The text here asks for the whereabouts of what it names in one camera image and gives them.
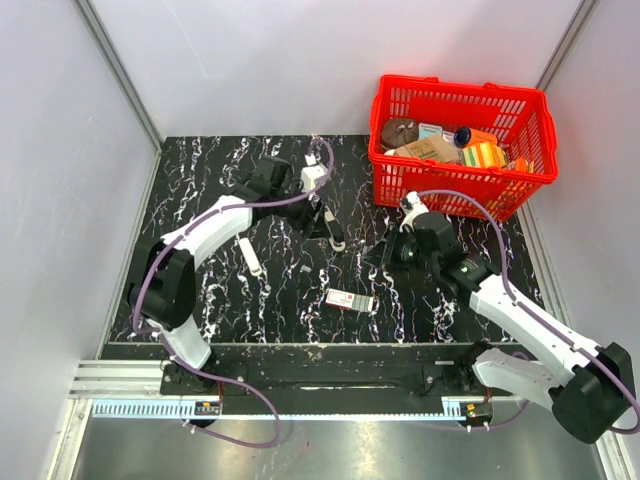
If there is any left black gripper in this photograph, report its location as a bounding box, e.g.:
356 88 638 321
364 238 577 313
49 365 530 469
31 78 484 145
271 181 332 242

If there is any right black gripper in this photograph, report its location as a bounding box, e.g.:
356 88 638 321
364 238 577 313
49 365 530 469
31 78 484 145
361 223 439 276

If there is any red white staple box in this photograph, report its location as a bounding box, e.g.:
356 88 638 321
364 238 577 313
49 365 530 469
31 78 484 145
325 289 375 313

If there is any white staple remover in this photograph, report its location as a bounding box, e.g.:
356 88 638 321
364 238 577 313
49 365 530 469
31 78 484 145
238 238 262 277

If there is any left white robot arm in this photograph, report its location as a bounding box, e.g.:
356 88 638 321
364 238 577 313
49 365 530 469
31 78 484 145
124 156 329 396

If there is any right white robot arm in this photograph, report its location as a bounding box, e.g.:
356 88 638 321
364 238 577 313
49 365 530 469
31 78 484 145
364 212 639 444

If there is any brown cardboard box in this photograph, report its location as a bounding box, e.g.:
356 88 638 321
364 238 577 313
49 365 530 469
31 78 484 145
394 135 460 164

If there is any brown round object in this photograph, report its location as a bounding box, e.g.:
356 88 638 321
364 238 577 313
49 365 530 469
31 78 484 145
381 118 419 149

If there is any yellow green striped box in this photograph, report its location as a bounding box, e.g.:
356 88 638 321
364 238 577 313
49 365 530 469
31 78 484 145
461 142 507 169

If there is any teal white small box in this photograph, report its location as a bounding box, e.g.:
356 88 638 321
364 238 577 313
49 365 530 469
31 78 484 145
418 123 443 140

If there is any dark blue bottle cap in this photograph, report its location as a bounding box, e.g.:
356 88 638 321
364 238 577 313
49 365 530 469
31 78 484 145
453 127 472 148

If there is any red plastic basket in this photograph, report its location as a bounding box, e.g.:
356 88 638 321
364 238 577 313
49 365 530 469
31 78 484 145
368 74 558 221

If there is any orange package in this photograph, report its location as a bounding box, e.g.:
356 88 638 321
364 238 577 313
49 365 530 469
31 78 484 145
503 157 534 173

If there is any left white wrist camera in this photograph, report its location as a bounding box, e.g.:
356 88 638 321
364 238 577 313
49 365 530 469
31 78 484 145
300 154 328 194

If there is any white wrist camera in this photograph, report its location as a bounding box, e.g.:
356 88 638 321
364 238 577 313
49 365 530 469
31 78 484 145
300 154 328 194
399 191 429 231

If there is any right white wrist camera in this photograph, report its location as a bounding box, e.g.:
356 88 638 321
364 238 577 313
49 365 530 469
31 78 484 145
399 191 429 231

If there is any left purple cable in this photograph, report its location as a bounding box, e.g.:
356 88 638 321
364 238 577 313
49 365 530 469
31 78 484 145
133 139 335 447

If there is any purple cable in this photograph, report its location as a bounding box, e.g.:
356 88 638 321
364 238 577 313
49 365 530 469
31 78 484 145
133 139 335 447
409 189 640 434

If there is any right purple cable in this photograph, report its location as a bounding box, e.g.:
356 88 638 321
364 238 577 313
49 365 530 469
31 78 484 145
409 189 640 434

